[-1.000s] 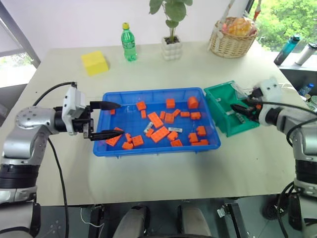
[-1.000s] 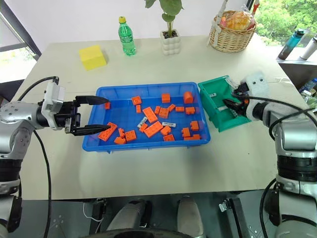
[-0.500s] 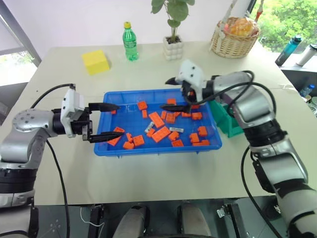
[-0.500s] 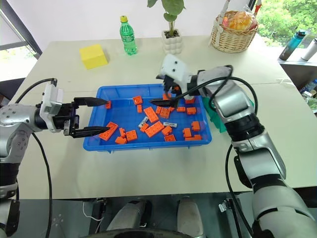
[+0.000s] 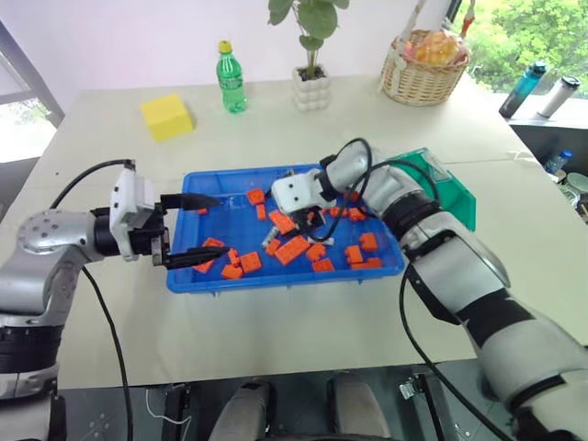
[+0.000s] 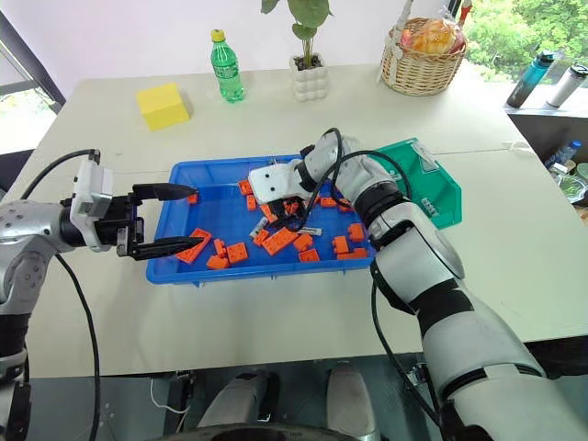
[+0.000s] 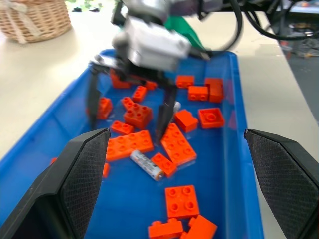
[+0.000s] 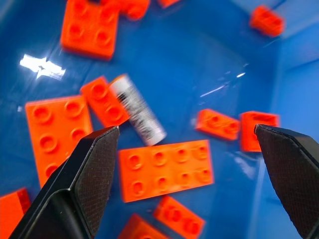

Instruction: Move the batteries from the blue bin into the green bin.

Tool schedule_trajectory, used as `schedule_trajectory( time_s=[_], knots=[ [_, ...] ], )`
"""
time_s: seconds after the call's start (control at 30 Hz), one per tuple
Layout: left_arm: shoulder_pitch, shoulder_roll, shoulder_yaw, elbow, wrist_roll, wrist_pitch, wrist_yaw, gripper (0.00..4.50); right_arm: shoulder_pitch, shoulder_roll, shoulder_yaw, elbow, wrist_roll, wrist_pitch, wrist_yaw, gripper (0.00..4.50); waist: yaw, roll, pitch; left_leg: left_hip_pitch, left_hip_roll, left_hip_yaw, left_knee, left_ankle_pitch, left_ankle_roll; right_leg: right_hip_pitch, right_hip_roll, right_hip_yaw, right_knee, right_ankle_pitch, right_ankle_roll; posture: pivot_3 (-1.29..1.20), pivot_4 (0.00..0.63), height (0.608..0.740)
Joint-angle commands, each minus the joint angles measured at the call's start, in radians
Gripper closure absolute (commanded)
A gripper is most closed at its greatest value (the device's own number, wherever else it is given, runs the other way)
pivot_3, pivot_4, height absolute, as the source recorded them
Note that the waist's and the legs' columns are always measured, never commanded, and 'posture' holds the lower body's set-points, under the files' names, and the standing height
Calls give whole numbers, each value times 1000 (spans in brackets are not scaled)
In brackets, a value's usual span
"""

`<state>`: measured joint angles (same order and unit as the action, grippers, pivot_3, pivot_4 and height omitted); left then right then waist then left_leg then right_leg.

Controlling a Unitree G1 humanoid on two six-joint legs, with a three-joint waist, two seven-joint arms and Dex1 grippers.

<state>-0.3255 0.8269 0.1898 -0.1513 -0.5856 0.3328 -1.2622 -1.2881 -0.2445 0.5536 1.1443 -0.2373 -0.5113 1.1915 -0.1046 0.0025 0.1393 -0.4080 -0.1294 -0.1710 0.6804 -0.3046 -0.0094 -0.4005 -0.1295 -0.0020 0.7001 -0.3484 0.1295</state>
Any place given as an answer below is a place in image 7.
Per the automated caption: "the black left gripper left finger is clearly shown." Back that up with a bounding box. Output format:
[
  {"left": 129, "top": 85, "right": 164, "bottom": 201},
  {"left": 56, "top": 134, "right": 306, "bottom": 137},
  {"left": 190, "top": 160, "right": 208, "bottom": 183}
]
[{"left": 0, "top": 127, "right": 111, "bottom": 239}]

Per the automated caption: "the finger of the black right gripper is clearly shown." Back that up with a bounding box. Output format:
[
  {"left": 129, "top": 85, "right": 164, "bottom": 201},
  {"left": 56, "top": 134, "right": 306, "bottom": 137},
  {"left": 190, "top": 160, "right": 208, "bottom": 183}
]
[
  {"left": 86, "top": 71, "right": 102, "bottom": 130},
  {"left": 154, "top": 85, "right": 179, "bottom": 146}
]

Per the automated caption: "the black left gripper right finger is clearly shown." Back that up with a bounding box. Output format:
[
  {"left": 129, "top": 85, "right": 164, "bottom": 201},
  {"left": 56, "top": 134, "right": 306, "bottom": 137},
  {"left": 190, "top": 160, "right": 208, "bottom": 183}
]
[{"left": 243, "top": 128, "right": 319, "bottom": 239}]

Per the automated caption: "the green plastic bin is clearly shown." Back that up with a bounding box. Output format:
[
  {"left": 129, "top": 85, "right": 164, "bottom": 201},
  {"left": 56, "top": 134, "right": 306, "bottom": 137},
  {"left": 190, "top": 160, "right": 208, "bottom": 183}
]
[{"left": 164, "top": 15, "right": 213, "bottom": 55}]

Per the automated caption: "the blue plastic bin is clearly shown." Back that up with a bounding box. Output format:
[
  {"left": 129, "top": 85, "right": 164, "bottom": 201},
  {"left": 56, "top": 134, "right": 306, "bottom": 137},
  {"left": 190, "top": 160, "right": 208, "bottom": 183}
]
[{"left": 0, "top": 48, "right": 265, "bottom": 239}]

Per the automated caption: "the orange two-by-two toy brick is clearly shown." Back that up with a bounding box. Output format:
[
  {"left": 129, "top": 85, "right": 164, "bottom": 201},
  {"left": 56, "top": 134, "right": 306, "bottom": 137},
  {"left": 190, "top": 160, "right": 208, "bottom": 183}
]
[{"left": 123, "top": 103, "right": 153, "bottom": 131}]

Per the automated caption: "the orange two-by-four toy brick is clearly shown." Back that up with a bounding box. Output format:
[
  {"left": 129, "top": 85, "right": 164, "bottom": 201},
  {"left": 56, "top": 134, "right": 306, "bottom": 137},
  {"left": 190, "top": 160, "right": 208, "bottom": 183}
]
[
  {"left": 160, "top": 123, "right": 198, "bottom": 166},
  {"left": 106, "top": 129, "right": 155, "bottom": 163}
]

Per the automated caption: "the orange upturned toy brick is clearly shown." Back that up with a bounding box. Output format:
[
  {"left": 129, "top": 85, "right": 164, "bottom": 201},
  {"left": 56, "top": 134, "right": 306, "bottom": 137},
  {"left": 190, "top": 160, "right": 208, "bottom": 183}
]
[{"left": 198, "top": 107, "right": 226, "bottom": 130}]

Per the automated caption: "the orange two-by-two flat brick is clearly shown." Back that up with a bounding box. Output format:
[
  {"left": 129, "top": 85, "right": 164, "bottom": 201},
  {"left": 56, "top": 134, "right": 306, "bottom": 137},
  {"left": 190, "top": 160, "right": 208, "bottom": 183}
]
[{"left": 164, "top": 185, "right": 201, "bottom": 221}]

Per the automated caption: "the woven wicker basket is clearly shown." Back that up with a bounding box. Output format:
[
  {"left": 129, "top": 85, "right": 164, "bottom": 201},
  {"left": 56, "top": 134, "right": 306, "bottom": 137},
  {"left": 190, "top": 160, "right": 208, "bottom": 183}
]
[{"left": 0, "top": 0, "right": 72, "bottom": 44}]

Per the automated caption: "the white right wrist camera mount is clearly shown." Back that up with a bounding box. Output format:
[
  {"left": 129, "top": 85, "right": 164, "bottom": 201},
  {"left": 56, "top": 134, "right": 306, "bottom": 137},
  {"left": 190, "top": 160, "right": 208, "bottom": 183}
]
[{"left": 112, "top": 16, "right": 193, "bottom": 72}]

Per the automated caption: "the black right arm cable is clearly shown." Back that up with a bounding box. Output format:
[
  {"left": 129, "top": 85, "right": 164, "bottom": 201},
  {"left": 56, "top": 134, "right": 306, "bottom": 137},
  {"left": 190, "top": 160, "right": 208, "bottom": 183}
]
[{"left": 211, "top": 0, "right": 244, "bottom": 53}]

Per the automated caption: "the black cable bundle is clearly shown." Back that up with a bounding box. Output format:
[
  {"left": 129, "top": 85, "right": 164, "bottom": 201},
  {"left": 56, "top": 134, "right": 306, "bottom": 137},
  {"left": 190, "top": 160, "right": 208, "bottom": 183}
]
[{"left": 243, "top": 0, "right": 319, "bottom": 42}]

